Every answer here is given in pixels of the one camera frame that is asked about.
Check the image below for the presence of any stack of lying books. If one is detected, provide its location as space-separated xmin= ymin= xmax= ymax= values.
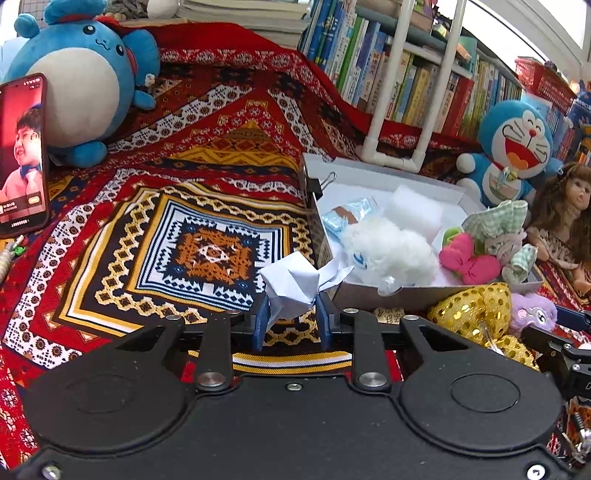
xmin=177 ymin=0 xmax=311 ymax=34

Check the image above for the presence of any red plastic basket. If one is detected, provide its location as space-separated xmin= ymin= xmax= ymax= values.
xmin=514 ymin=56 xmax=579 ymax=115

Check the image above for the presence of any yellow sequin pouch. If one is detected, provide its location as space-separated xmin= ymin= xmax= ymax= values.
xmin=427 ymin=281 xmax=542 ymax=372

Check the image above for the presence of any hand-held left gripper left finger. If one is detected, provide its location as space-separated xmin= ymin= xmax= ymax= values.
xmin=115 ymin=293 xmax=271 ymax=393

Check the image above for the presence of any blue cat plush toy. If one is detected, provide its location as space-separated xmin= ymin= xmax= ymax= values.
xmin=456 ymin=99 xmax=565 ymax=209

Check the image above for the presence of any green checkered cloth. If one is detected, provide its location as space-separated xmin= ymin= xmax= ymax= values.
xmin=463 ymin=198 xmax=539 ymax=285

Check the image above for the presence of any grey cloth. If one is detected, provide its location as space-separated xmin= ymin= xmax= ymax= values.
xmin=107 ymin=0 xmax=149 ymax=14

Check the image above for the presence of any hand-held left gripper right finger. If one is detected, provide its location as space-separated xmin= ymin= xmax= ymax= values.
xmin=316 ymin=293 xmax=467 ymax=392

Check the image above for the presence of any brown haired doll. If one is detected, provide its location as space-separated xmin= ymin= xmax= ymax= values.
xmin=525 ymin=161 xmax=591 ymax=297

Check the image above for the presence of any small purple plush toy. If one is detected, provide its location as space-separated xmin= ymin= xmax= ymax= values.
xmin=509 ymin=292 xmax=558 ymax=337

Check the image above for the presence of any blue face mask packet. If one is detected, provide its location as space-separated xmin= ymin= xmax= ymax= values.
xmin=320 ymin=196 xmax=380 ymax=241

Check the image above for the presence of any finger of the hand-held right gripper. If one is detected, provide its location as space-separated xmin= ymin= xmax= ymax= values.
xmin=521 ymin=324 xmax=591 ymax=366
xmin=551 ymin=305 xmax=591 ymax=331

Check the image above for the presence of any smartphone with red screen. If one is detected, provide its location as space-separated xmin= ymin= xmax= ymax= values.
xmin=0 ymin=73 xmax=50 ymax=239

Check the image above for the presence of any black binder clip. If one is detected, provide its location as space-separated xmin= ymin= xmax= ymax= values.
xmin=302 ymin=165 xmax=338 ymax=205

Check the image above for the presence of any row of upright books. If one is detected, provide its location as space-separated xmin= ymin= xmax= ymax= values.
xmin=298 ymin=0 xmax=525 ymax=139

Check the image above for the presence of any small beige sachet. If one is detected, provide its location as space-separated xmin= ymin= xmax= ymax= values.
xmin=373 ymin=306 xmax=407 ymax=325

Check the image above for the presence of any white fluffy plush toy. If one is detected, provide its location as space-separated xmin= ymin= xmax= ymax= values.
xmin=341 ymin=216 xmax=440 ymax=297

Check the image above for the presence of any round blue plush toy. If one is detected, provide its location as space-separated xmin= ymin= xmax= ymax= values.
xmin=6 ymin=0 xmax=161 ymax=168

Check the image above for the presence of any white pipe rack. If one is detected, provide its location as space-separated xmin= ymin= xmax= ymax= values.
xmin=359 ymin=0 xmax=468 ymax=175

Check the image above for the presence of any blue printed box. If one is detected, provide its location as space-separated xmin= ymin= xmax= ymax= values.
xmin=566 ymin=79 xmax=591 ymax=164

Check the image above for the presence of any red patterned woven blanket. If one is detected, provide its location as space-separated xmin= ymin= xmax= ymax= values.
xmin=0 ymin=22 xmax=591 ymax=464

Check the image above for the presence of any white cardboard box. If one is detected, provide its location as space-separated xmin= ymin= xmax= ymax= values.
xmin=299 ymin=153 xmax=546 ymax=315

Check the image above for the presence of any white paper origami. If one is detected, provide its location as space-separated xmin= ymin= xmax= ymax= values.
xmin=257 ymin=250 xmax=357 ymax=325

